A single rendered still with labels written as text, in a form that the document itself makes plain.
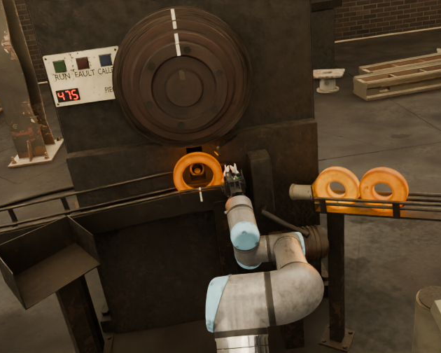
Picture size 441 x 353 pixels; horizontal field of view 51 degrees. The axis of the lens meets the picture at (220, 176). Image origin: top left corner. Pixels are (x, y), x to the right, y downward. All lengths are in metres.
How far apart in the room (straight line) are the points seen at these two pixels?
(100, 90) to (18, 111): 2.76
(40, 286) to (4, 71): 2.99
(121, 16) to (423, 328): 1.38
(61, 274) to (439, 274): 1.72
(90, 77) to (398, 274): 1.67
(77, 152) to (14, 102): 2.64
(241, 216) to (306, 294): 0.53
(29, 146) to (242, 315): 3.73
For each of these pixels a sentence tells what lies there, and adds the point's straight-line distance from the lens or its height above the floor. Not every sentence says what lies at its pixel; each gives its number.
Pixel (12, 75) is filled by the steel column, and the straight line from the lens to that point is 4.39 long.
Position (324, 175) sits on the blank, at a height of 0.76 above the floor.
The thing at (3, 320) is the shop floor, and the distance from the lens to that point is 2.61.
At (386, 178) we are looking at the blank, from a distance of 1.58.
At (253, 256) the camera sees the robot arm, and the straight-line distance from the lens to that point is 1.57.
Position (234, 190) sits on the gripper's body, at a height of 0.76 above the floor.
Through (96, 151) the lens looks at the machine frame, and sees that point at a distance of 1.81.
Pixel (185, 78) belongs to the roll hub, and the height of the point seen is 1.15.
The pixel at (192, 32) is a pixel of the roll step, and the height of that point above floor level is 1.27.
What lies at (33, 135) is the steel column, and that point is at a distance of 4.50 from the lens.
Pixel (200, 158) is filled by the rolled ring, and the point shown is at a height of 0.83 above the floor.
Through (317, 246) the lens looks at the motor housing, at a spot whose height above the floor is 0.49.
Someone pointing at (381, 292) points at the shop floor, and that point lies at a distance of 2.32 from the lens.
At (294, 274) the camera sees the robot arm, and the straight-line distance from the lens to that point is 1.03.
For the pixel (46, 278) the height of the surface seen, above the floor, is 0.60.
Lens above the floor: 1.47
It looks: 25 degrees down
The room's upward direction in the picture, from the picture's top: 7 degrees counter-clockwise
